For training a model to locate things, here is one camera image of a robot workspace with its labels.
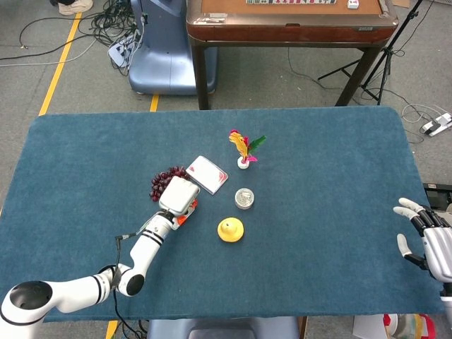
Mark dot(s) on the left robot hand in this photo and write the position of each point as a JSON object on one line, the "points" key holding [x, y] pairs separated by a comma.
{"points": [[178, 196]]}

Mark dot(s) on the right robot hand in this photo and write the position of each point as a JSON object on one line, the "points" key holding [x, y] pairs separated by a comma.
{"points": [[438, 247]]}

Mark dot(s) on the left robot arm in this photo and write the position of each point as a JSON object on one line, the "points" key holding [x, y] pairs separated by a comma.
{"points": [[144, 247]]}

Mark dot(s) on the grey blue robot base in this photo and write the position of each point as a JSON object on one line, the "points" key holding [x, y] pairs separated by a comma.
{"points": [[226, 328]]}

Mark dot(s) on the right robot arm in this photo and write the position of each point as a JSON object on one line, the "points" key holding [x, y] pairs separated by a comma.
{"points": [[447, 300]]}

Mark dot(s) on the dark red grape bunch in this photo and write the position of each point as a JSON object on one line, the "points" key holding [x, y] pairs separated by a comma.
{"points": [[160, 182]]}

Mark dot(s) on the red white card case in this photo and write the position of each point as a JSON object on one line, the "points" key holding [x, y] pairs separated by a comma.
{"points": [[208, 173]]}

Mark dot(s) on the black box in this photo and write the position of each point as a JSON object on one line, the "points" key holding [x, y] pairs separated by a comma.
{"points": [[438, 190]]}

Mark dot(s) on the yellow pear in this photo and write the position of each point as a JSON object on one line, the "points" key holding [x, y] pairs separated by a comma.
{"points": [[230, 231]]}

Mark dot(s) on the round clear clip container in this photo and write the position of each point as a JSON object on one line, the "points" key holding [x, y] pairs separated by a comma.
{"points": [[244, 198]]}

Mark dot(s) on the feather shuttlecock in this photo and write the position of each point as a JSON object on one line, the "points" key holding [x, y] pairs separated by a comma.
{"points": [[243, 163]]}

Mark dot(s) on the blue felt table cover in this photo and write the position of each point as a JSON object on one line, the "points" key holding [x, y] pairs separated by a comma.
{"points": [[318, 212]]}

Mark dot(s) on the white power strip with plugs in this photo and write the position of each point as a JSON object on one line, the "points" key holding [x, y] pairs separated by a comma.
{"points": [[118, 53]]}

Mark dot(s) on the cards on mahjong table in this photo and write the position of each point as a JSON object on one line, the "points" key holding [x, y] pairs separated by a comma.
{"points": [[212, 17]]}

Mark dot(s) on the brown mahjong table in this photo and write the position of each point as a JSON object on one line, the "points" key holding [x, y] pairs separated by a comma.
{"points": [[282, 33]]}

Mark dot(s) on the black tripod stand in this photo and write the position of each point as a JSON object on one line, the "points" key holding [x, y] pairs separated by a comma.
{"points": [[388, 53]]}

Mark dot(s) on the beige shoe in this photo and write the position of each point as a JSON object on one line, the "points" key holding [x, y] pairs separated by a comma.
{"points": [[74, 6]]}

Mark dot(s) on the face-up mahjong tile row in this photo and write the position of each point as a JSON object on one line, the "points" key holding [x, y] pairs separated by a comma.
{"points": [[289, 1]]}

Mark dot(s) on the single white mahjong tile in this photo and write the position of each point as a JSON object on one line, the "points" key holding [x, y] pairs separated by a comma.
{"points": [[353, 4]]}

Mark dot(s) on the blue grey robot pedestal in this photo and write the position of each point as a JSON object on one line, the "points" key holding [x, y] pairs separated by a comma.
{"points": [[162, 63]]}

